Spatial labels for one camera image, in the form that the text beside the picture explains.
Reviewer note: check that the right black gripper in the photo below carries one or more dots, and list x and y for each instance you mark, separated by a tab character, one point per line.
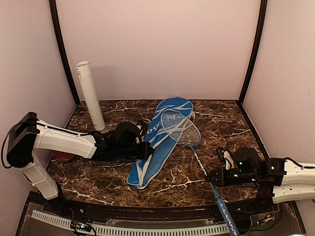
222	178

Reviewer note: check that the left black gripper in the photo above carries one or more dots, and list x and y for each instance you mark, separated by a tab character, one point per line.
144	153

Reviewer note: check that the blue racket bag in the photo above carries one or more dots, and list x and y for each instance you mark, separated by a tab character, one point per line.
143	171

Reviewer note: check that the blue badminton racket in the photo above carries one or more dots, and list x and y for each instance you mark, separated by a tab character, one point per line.
182	130

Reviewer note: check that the white shuttlecock tube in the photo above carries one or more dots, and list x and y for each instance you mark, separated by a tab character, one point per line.
90	95

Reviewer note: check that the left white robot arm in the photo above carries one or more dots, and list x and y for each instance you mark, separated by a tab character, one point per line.
31	133

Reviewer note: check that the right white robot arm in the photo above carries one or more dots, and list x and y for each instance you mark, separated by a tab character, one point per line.
277	179

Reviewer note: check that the red embroidered round pouch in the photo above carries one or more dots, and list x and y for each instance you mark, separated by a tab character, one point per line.
62	156

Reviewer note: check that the small circuit board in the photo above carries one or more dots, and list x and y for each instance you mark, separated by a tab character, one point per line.
79	226

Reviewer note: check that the black front table rail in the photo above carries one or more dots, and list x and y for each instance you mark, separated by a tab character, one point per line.
240	211

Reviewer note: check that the white slotted cable duct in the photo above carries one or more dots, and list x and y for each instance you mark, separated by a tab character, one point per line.
103	230

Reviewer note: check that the black left corner post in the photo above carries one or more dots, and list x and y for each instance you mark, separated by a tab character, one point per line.
62	51

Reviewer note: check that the black corner post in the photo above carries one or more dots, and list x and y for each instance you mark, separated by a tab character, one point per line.
254	52
62	51

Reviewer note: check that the black right corner post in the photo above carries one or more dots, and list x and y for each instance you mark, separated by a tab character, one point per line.
254	52

